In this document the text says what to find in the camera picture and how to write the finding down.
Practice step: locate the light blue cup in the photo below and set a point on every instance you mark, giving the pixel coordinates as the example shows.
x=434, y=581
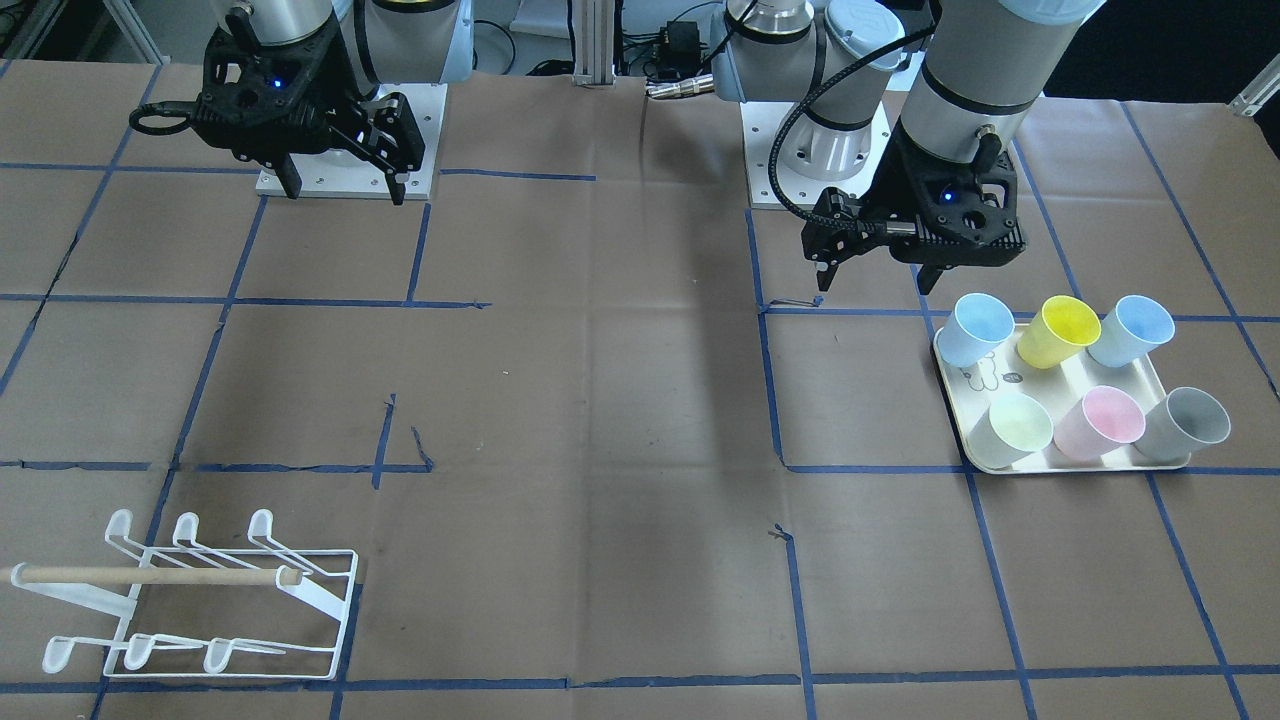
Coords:
x=978, y=325
x=1136, y=326

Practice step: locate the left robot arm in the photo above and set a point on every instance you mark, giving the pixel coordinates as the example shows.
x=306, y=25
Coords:
x=851, y=71

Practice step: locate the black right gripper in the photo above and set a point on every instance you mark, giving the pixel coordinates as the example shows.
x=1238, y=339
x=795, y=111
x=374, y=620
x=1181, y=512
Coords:
x=322, y=102

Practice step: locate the grey cup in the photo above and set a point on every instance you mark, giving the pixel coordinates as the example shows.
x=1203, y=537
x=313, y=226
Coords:
x=1187, y=420

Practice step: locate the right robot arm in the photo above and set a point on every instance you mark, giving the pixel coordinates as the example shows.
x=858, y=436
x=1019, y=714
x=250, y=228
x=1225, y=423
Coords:
x=395, y=43

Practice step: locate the white wire cup rack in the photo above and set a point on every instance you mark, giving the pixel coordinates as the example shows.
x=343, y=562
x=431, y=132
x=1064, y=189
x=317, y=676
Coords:
x=186, y=611

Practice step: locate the yellow cup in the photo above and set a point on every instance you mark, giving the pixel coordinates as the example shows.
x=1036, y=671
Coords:
x=1062, y=328

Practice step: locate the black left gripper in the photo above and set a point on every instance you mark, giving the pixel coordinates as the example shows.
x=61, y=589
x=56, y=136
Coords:
x=886, y=205

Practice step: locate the pale green white cup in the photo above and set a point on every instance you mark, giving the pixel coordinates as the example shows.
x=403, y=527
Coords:
x=1013, y=427

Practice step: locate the black power adapter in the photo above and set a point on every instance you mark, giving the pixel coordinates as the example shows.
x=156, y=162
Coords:
x=679, y=47

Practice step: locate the cream tray with bunny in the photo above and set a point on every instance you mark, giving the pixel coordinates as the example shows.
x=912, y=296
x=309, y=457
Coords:
x=970, y=391

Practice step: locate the pink cup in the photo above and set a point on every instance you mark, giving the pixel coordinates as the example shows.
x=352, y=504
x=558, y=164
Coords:
x=1105, y=418

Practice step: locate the aluminium frame post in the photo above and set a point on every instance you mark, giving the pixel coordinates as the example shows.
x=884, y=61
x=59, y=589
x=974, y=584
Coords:
x=593, y=35

